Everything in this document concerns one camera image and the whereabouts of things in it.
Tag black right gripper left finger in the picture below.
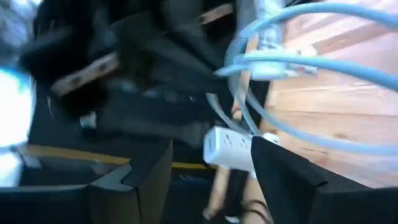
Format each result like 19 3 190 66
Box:
0 140 174 224

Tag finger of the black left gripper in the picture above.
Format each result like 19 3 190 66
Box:
142 0 217 79
102 3 177 97

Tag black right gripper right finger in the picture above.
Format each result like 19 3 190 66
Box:
250 136 398 224

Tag white braided USB cable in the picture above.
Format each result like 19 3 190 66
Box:
223 1 398 158

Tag white flat power strip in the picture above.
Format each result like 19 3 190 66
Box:
203 125 280 172

